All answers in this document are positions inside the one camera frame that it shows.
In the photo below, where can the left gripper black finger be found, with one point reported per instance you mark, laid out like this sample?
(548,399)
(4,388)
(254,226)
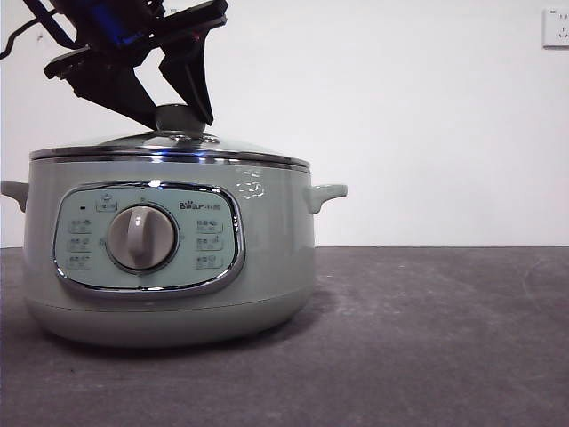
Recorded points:
(193,75)
(120,95)

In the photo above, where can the glass lid with green knob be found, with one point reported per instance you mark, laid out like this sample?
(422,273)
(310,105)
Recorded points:
(111,143)

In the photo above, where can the pale green electric cooking pot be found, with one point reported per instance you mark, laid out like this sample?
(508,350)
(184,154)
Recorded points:
(266,249)

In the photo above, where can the white wall socket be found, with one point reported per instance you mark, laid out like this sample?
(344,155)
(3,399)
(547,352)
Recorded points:
(556,28)

